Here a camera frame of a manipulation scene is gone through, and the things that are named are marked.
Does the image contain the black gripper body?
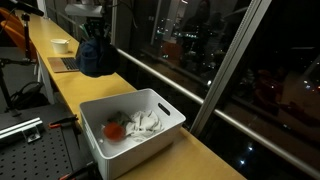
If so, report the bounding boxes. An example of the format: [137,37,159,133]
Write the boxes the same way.
[84,16,113,40]

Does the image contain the dark blue cloth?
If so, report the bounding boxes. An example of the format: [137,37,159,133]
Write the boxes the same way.
[75,34,121,78]

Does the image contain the white towel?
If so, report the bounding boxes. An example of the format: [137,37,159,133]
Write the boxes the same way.
[124,109,165,143]

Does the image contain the white plastic basket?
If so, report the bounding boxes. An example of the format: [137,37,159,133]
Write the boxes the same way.
[78,88,187,180]

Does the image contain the white bowl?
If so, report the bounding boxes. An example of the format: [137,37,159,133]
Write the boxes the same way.
[50,38,71,55]

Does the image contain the silver laptop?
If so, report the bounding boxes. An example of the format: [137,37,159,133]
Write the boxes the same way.
[47,56,81,74]

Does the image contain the orange chair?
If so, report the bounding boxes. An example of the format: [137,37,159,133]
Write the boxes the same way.
[0,7,38,59]

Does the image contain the black bag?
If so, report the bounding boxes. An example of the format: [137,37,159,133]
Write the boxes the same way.
[8,81,49,111]

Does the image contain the black orange clamp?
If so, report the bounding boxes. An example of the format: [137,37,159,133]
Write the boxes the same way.
[48,114,79,130]
[58,161,98,180]

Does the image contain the black tripod stand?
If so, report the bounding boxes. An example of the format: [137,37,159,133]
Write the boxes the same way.
[0,0,45,118]

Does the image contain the aluminium extrusion bar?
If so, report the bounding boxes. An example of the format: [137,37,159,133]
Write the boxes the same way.
[0,117,44,140]

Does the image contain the grey window mullion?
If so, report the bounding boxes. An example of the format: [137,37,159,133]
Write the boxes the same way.
[189,0,273,138]

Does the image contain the black perforated breadboard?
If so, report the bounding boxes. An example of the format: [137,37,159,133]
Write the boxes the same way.
[0,103,98,180]

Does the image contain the metal window handrail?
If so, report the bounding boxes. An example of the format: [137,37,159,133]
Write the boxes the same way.
[116,48,320,179]

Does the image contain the metal corner bracket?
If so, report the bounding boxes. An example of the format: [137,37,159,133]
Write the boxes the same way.
[22,128,42,144]

